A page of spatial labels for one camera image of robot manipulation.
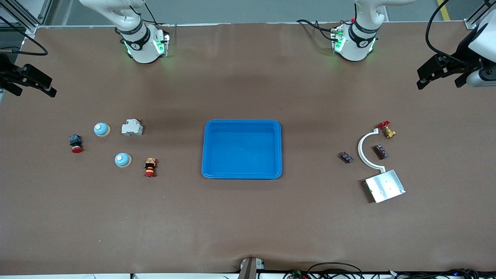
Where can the red mushroom push button switch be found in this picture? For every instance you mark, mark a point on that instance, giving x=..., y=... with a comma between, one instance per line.
x=75, y=140

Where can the white circuit breaker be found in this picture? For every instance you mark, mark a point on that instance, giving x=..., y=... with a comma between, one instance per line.
x=131, y=128

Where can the silver aluminium plate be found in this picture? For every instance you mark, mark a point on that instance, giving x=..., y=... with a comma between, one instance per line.
x=385, y=186

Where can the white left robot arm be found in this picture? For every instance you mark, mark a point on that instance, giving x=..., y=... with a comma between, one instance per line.
x=358, y=42

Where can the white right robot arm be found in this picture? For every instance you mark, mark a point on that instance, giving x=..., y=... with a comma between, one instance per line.
x=141, y=46

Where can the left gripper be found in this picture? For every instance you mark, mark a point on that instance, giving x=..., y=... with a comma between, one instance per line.
x=462, y=53

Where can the blue plastic tray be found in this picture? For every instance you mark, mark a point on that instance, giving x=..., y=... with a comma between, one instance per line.
x=242, y=151

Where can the blue bell with cream base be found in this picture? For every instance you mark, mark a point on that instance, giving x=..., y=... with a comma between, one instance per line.
x=101, y=130
x=122, y=159

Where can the grey metal table bracket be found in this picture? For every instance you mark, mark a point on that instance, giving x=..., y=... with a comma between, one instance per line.
x=248, y=269

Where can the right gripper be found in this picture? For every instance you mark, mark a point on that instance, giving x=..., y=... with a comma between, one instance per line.
x=5, y=70

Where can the white curved plastic bracket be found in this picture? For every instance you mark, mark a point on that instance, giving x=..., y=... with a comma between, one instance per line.
x=360, y=153

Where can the red yellow emergency stop button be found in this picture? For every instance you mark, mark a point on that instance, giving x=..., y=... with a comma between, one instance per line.
x=150, y=166

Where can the black electrolytic capacitor block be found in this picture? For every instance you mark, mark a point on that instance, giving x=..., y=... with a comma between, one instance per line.
x=380, y=152
x=346, y=157

